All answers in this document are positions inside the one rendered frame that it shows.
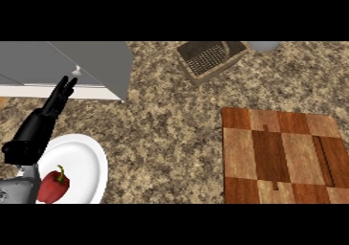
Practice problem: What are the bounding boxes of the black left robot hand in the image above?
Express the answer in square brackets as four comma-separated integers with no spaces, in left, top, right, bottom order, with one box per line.
[0,75,80,167]

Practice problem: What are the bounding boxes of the brown wooden cutting board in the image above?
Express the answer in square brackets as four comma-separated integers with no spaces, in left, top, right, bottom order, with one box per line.
[221,106,349,205]

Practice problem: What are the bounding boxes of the white plate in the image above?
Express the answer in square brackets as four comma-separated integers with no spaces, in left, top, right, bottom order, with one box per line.
[35,133,110,205]

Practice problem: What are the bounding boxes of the red bell pepper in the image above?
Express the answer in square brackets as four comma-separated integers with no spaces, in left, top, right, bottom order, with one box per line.
[38,164,72,205]

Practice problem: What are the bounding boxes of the pale grey round object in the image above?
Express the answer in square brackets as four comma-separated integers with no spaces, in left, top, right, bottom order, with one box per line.
[247,41,283,53]

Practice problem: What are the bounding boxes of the dark wire mesh basket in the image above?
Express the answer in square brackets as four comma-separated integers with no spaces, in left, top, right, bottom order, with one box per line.
[175,41,252,86]

